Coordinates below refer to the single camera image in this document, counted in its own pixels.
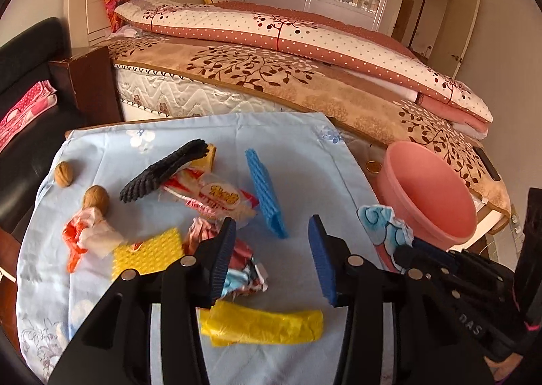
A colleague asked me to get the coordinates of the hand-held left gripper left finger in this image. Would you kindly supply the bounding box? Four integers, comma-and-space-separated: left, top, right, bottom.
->
47, 217, 238, 385

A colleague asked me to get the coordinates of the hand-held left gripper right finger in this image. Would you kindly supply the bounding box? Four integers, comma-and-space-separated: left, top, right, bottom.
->
308, 215, 496, 385

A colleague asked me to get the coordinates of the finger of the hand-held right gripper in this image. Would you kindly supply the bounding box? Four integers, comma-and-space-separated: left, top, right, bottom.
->
393, 246, 513, 352
413, 240, 515, 297

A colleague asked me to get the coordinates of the clear red white snack wrapper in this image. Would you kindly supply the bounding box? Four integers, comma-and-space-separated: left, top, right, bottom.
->
159, 167, 260, 225

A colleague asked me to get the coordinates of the blue cloud pattern wrapper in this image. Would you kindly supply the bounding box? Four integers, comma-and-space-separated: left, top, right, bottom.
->
357, 204, 415, 271

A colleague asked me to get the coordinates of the pink plastic bin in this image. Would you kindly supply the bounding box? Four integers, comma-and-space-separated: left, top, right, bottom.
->
375, 140, 478, 250

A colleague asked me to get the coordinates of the yellow plastic bag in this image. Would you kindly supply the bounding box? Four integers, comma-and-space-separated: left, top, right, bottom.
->
200, 299, 325, 347

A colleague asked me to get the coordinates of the black bristly brush strip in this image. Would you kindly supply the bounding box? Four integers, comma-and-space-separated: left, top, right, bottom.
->
119, 139, 208, 203

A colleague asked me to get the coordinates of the white tissue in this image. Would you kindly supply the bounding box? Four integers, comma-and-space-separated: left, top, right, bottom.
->
82, 222, 123, 259

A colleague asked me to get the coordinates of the orange wrapper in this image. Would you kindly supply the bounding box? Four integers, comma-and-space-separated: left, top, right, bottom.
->
63, 206, 106, 273

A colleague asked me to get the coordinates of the blue ribbed sponge cloth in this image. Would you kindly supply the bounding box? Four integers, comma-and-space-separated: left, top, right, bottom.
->
246, 148, 289, 239

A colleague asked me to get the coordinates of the yellow bumpy sponge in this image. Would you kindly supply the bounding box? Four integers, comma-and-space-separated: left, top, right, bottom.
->
111, 227, 185, 280

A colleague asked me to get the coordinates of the light blue floral cloth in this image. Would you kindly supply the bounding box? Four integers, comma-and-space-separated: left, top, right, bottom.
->
17, 112, 382, 385

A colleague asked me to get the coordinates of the orange peel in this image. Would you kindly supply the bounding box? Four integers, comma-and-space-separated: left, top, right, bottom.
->
192, 143, 216, 174

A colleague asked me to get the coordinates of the black phone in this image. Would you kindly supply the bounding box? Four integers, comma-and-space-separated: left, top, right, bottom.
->
473, 147, 501, 182

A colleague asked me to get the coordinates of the brown walnut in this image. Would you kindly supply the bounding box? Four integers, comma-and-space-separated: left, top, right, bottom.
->
82, 185, 111, 214
54, 161, 76, 188

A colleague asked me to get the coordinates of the pink folded blanket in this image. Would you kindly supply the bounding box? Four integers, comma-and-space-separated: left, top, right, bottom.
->
417, 93, 489, 140

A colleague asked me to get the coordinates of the brown leaf pattern blanket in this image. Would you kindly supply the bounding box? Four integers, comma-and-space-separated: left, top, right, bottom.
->
106, 35, 511, 216

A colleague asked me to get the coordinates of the black sofa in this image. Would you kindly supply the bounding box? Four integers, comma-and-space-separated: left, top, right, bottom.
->
0, 17, 89, 233

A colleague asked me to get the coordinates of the dark wooden nightstand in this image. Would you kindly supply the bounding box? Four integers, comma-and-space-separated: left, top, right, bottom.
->
48, 45, 124, 125

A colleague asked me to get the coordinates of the cream door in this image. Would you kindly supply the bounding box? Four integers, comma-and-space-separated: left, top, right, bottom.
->
451, 0, 483, 81

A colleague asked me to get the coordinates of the polka dot tree quilt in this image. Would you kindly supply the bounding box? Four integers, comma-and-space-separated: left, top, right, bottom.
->
114, 0, 494, 123

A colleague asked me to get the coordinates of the pink patterned cloth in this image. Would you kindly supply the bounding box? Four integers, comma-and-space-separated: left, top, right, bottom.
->
0, 80, 58, 153

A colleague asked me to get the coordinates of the white cable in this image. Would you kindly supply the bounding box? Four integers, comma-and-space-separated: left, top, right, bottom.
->
483, 237, 521, 259

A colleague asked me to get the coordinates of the wooden bed frame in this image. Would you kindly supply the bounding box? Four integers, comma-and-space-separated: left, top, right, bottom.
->
476, 199, 509, 235

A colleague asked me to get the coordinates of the white wall socket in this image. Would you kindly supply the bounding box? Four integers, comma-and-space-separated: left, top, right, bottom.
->
510, 203, 526, 242

